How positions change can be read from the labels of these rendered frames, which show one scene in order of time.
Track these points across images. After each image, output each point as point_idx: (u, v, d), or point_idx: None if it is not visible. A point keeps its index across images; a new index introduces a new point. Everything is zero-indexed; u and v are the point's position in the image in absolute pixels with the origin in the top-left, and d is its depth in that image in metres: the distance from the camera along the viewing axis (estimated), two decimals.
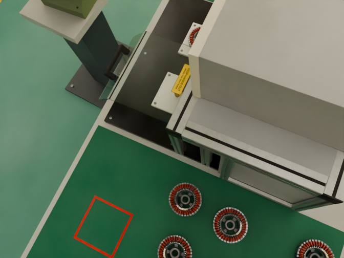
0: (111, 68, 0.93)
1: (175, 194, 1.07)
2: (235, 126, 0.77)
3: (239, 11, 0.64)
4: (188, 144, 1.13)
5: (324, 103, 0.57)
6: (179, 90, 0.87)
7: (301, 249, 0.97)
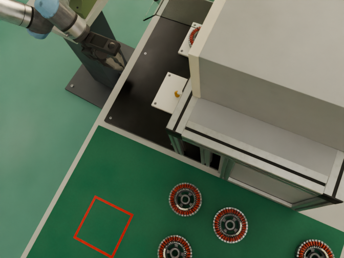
0: None
1: (175, 194, 1.07)
2: (235, 126, 0.77)
3: (239, 11, 0.64)
4: (188, 144, 1.13)
5: (324, 103, 0.57)
6: None
7: (301, 249, 0.97)
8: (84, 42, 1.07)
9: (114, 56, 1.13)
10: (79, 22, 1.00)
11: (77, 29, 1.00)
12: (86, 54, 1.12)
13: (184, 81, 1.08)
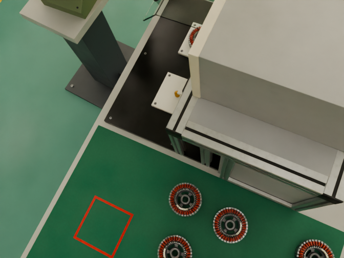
0: None
1: (175, 194, 1.07)
2: (235, 126, 0.77)
3: (239, 11, 0.64)
4: (188, 144, 1.13)
5: (324, 103, 0.57)
6: None
7: (301, 249, 0.97)
8: None
9: None
10: None
11: None
12: None
13: (184, 81, 1.08)
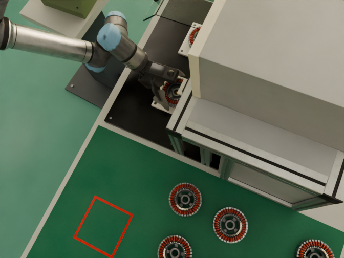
0: None
1: (175, 194, 1.07)
2: (235, 126, 0.77)
3: (239, 11, 0.64)
4: (188, 144, 1.13)
5: (324, 103, 0.57)
6: None
7: (301, 249, 0.97)
8: (142, 71, 1.08)
9: None
10: (139, 52, 1.01)
11: (136, 60, 1.01)
12: (143, 82, 1.13)
13: (184, 81, 1.08)
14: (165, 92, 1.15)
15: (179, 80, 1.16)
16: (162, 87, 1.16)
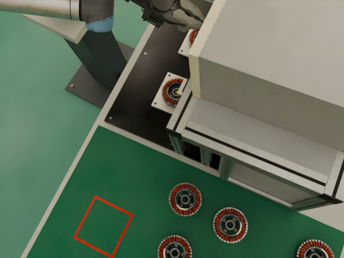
0: None
1: (175, 194, 1.07)
2: (235, 126, 0.77)
3: (239, 11, 0.64)
4: (188, 144, 1.13)
5: (324, 103, 0.57)
6: None
7: (301, 249, 0.97)
8: None
9: (186, 7, 0.75)
10: None
11: None
12: (149, 19, 0.79)
13: (184, 81, 1.08)
14: (165, 92, 1.15)
15: (179, 80, 1.16)
16: (162, 87, 1.16)
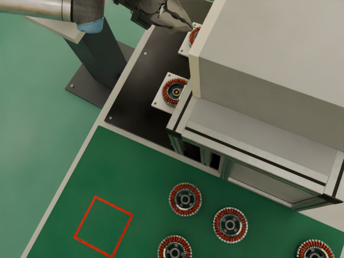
0: None
1: (175, 194, 1.07)
2: (235, 126, 0.77)
3: (239, 11, 0.64)
4: (188, 144, 1.13)
5: (324, 103, 0.57)
6: None
7: (301, 249, 0.97)
8: (127, 0, 0.78)
9: (172, 10, 0.78)
10: None
11: None
12: (137, 21, 0.82)
13: (185, 87, 1.13)
14: (165, 92, 1.15)
15: (179, 80, 1.16)
16: (162, 87, 1.16)
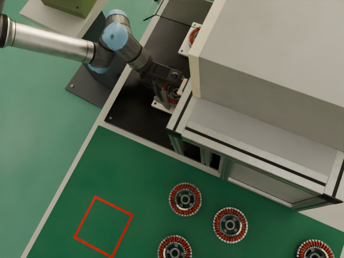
0: None
1: (175, 194, 1.07)
2: (235, 126, 0.77)
3: (239, 11, 0.64)
4: (188, 144, 1.13)
5: (324, 103, 0.57)
6: None
7: (301, 249, 0.97)
8: (144, 71, 1.07)
9: None
10: (144, 53, 1.00)
11: (142, 61, 1.00)
12: (143, 82, 1.12)
13: (184, 81, 1.08)
14: None
15: None
16: (162, 87, 1.16)
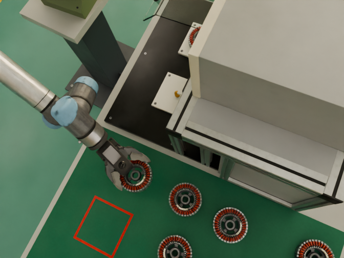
0: None
1: (175, 194, 1.07)
2: (235, 126, 0.77)
3: (239, 11, 0.64)
4: (188, 144, 1.13)
5: (324, 103, 0.57)
6: None
7: (301, 249, 0.97)
8: None
9: (135, 159, 1.02)
10: (95, 133, 0.90)
11: (90, 141, 0.91)
12: None
13: (184, 81, 1.08)
14: None
15: (142, 164, 1.04)
16: None
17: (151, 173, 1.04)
